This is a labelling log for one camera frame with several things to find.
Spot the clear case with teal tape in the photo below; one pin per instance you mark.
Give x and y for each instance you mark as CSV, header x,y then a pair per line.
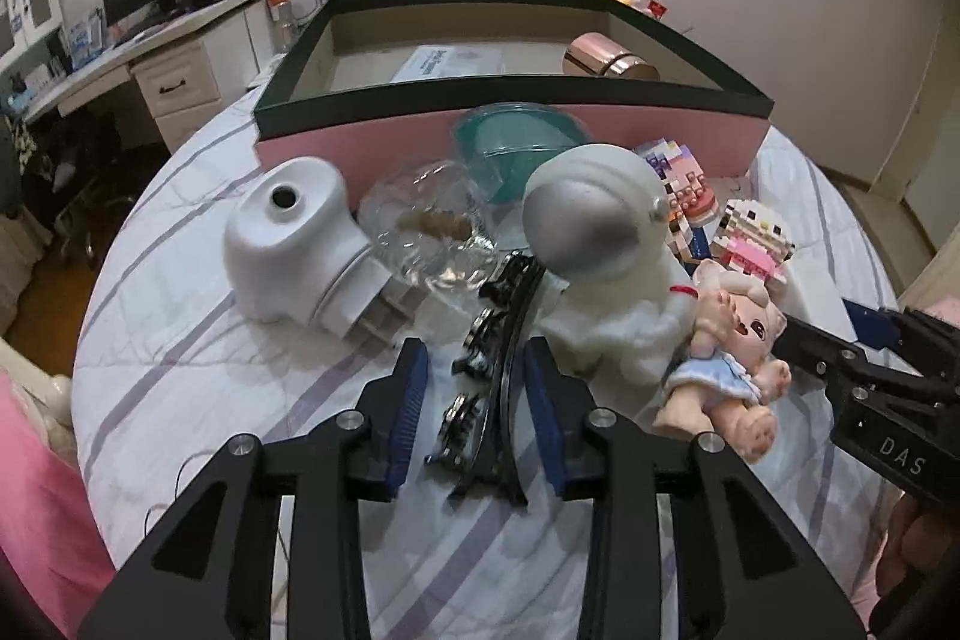
x,y
502,153

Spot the small red tag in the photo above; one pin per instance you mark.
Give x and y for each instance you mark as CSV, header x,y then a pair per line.
x,y
657,9

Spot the black hair clip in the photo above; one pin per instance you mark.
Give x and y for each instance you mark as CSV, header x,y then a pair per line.
x,y
495,340

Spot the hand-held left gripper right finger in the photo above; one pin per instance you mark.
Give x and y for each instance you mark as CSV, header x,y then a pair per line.
x,y
541,430

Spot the white desk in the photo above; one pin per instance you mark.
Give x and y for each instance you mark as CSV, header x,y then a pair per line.
x,y
150,40

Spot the white astronaut figurine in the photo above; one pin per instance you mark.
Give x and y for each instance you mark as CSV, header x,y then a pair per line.
x,y
592,212

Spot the pink cloth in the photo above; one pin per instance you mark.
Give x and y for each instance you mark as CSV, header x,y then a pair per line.
x,y
37,520

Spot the striped white bed sheet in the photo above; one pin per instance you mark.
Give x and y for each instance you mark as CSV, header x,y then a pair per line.
x,y
225,400

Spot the black office chair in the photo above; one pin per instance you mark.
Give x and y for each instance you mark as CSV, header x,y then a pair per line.
x,y
75,175

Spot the white plug-in device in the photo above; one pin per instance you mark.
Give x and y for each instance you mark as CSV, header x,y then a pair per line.
x,y
285,250

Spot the clear glass bottle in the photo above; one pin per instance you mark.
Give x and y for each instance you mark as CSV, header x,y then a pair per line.
x,y
427,250

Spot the rose gold cylinder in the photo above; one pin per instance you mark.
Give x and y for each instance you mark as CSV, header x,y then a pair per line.
x,y
600,57

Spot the pig doll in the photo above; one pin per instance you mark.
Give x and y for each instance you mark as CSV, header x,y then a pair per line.
x,y
720,377

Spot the white drawer unit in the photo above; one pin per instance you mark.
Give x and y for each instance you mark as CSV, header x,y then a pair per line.
x,y
180,85

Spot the white pink block figure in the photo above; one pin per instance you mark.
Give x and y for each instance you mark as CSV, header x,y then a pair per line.
x,y
750,235

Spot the blue box on desk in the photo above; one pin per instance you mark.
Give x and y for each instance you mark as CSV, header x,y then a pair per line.
x,y
85,34

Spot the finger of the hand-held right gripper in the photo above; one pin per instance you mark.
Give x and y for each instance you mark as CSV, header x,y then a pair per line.
x,y
821,351
874,325

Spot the purple pink block figure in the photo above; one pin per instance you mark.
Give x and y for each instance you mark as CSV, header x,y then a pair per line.
x,y
686,190

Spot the pink box with dark rim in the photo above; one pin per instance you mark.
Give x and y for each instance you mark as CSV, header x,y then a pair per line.
x,y
337,130

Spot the water bottle with orange cap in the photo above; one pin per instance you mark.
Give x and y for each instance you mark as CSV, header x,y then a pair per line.
x,y
281,21

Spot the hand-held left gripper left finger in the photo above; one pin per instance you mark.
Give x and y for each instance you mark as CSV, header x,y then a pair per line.
x,y
411,415

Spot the white bedpost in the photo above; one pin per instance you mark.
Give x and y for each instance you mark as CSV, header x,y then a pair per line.
x,y
45,389

